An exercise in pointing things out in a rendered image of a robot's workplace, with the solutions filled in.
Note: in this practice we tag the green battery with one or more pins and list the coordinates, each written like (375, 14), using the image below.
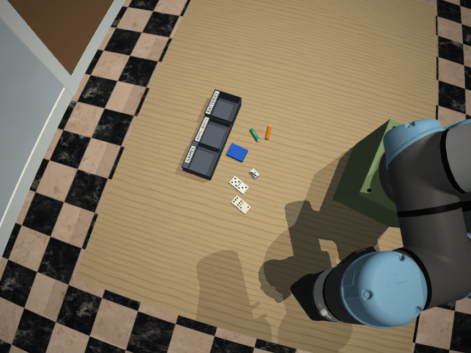
(254, 135)

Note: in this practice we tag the dark grey three-compartment bin rack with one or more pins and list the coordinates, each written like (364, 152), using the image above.
(207, 146)

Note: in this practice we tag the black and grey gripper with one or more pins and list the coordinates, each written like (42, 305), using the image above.
(308, 290)

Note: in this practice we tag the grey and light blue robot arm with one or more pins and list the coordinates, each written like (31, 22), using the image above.
(426, 172)

